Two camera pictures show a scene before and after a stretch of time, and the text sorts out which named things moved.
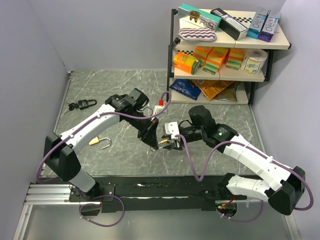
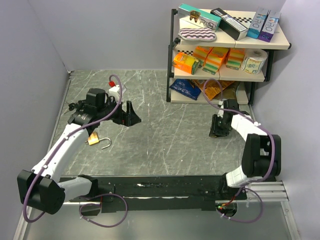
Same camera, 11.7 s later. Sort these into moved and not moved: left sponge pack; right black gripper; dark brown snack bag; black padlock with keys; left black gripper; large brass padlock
Moved: left black gripper; right black gripper
Not moved: left sponge pack; dark brown snack bag; black padlock with keys; large brass padlock
